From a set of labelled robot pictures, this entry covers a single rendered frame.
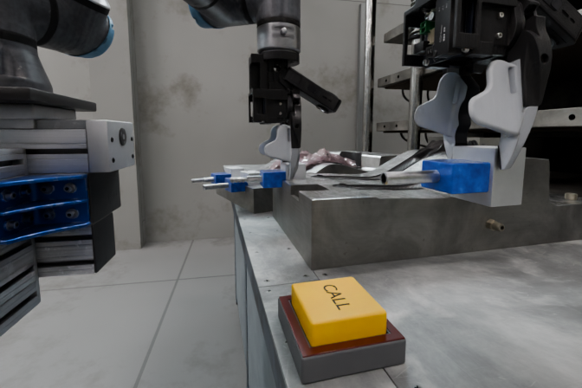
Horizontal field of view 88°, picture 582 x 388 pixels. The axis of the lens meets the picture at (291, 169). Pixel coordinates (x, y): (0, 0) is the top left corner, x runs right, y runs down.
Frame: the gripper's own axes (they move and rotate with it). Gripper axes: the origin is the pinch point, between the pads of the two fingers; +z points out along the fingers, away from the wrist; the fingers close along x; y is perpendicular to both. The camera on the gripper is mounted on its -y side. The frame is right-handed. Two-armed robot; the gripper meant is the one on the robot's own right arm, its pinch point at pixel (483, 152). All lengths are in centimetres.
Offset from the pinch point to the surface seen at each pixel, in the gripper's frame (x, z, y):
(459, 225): -10.1, 10.8, -7.5
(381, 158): -50, 5, -19
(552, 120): -41, -6, -67
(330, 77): -253, -57, -83
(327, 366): 6.4, 14.0, 18.5
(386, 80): -129, -32, -68
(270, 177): -27.1, 5.5, 16.3
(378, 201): -10.1, 6.7, 5.3
